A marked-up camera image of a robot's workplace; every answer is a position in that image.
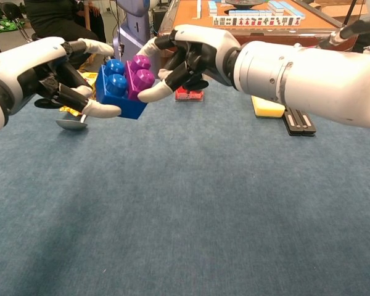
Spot black metal chair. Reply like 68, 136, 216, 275
0, 1, 35, 44

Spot black mahjong table dish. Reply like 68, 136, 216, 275
224, 0, 271, 9

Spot purple building block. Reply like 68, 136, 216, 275
125, 54, 156, 102

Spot black folding stand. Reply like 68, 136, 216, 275
280, 106, 317, 137

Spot standing mahjong tile row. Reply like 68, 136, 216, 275
212, 15, 302, 28

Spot yellow sponge block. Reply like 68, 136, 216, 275
250, 95, 286, 120

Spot blue building block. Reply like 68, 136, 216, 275
94, 58, 148, 120

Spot black tripod stand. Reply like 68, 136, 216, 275
342, 0, 358, 27

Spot metal spoon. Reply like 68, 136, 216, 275
55, 113, 89, 130

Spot brown mahjong table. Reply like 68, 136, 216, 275
157, 0, 360, 52

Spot yellow snack packet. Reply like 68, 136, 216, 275
59, 71, 97, 117

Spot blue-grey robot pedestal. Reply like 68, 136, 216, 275
112, 0, 161, 80

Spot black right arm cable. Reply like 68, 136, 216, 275
320, 18, 370, 49

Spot seated person in black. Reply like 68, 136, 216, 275
23, 0, 107, 70

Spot clear box with red toys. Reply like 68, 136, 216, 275
175, 85, 205, 103

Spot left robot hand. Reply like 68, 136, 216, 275
0, 36, 123, 120

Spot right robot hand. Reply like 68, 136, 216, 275
138, 24, 242, 104

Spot green plastic items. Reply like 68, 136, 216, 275
0, 4, 19, 34

